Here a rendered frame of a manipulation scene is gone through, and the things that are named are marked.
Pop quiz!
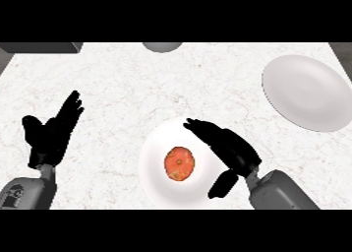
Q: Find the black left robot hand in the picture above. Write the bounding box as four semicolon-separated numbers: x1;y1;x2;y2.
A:
21;90;86;170

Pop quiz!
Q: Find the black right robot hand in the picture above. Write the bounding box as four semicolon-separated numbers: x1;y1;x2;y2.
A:
181;117;263;200

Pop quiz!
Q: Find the white plate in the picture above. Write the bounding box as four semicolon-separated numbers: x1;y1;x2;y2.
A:
136;117;229;210

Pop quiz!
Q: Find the pale grey plate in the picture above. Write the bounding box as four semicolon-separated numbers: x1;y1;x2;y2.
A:
260;54;352;133

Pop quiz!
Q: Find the dark grey block appliance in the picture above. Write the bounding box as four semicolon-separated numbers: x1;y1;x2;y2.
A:
0;42;84;55

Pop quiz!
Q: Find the grey round object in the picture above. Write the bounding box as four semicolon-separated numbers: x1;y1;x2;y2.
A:
140;42;184;54

